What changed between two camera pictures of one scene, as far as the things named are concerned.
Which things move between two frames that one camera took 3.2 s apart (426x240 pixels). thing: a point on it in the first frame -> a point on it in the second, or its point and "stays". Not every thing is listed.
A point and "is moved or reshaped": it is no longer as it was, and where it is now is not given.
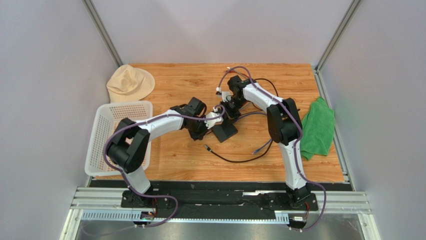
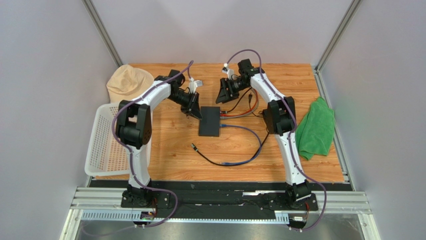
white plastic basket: (108, 117) stays
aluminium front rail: (333, 201) stays
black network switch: (225, 130) is moved or reshaped
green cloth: (317, 130) stays
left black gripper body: (197, 128) -> (185, 100)
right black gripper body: (233, 110) -> (227, 88)
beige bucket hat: (128, 84) stays
